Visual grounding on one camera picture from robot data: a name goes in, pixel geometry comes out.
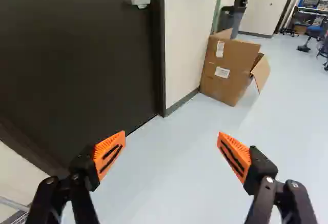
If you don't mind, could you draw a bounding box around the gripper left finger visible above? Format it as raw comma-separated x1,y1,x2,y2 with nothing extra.
25,130,127,224

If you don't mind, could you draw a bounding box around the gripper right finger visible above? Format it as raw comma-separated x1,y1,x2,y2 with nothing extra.
217,131,318,224

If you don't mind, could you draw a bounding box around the dark brown door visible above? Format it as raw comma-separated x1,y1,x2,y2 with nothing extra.
0,0,167,170

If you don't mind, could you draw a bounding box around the brown cardboard box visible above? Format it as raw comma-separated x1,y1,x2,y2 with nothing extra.
199,28,271,107

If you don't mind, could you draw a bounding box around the blue office chair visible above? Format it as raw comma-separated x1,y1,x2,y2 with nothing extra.
296,16,328,53

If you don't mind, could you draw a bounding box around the black trash bin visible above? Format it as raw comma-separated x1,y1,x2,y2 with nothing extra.
217,5,247,33

